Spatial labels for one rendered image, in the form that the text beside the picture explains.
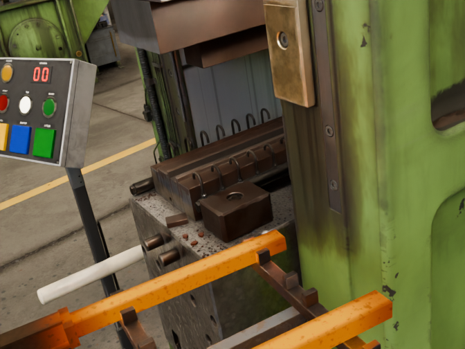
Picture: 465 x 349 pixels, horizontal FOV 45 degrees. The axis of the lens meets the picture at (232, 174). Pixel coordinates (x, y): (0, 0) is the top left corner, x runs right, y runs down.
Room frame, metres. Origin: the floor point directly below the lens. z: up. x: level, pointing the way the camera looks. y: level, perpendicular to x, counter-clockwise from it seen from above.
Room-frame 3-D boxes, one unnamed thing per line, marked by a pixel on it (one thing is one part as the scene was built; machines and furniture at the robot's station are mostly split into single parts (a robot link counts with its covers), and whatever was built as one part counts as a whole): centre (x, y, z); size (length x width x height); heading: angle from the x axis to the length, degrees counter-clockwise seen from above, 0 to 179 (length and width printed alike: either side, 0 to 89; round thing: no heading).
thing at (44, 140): (1.41, 0.47, 1.01); 0.07 x 0.05 x 0.07; 53
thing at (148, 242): (1.05, 0.19, 0.87); 0.04 x 0.03 x 0.03; 118
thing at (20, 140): (1.47, 0.55, 1.01); 0.07 x 0.05 x 0.07; 53
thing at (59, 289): (1.38, 0.38, 0.62); 0.44 x 0.05 x 0.05; 118
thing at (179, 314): (1.17, -0.08, 0.69); 0.56 x 0.38 x 0.45; 118
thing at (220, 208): (0.98, 0.00, 0.95); 0.12 x 0.08 x 0.06; 118
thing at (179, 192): (1.21, -0.05, 0.96); 0.42 x 0.20 x 0.09; 118
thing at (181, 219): (1.03, 0.13, 0.92); 0.04 x 0.03 x 0.01; 98
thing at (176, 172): (1.19, -0.06, 0.99); 0.42 x 0.05 x 0.01; 118
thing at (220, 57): (1.21, -0.09, 1.24); 0.30 x 0.07 x 0.06; 118
